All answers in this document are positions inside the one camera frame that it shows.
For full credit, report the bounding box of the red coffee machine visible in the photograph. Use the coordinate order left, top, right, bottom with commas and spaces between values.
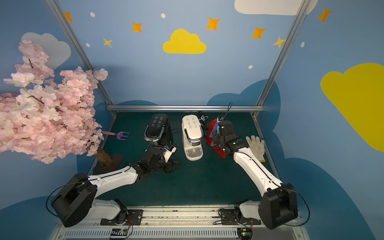
206, 129, 227, 158

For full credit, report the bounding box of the blue grey cleaning cloth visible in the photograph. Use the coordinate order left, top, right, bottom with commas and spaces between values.
208, 119, 218, 138

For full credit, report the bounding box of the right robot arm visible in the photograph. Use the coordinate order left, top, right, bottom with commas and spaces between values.
212, 121, 298, 230

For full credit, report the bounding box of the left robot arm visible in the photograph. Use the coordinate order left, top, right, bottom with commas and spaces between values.
51, 145, 180, 228

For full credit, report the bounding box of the black coffee machine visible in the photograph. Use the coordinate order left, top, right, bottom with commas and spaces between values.
144, 114, 173, 146

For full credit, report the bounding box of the white coffee machine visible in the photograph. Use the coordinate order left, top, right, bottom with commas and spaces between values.
182, 115, 203, 161

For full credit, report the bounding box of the white knit glove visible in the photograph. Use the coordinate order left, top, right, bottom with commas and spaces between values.
246, 135, 266, 163

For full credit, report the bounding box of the purple toy fork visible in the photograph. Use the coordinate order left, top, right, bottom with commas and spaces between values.
102, 131, 130, 141

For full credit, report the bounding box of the pink cherry blossom tree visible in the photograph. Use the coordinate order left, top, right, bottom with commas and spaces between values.
1, 40, 108, 164

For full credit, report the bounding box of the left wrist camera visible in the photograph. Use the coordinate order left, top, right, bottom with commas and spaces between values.
162, 145, 177, 163

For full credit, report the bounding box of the white power cable bundle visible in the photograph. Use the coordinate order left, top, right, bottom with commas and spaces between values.
197, 112, 211, 127

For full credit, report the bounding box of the right aluminium frame post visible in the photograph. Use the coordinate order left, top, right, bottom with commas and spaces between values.
252, 0, 312, 120

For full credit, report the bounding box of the aluminium frame post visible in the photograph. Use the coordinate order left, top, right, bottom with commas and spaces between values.
252, 0, 312, 120
46, 0, 114, 106

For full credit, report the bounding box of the horizontal aluminium frame bar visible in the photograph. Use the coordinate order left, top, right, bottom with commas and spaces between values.
107, 105, 264, 112

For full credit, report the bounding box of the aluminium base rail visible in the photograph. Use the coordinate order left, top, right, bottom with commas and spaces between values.
50, 205, 310, 240

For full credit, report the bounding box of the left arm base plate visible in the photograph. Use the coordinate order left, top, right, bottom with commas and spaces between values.
100, 209, 144, 226

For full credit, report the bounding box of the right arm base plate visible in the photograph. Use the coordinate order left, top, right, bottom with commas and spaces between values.
218, 208, 256, 226

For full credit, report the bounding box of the left aluminium frame post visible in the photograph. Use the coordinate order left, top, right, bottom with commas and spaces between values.
46, 0, 114, 106

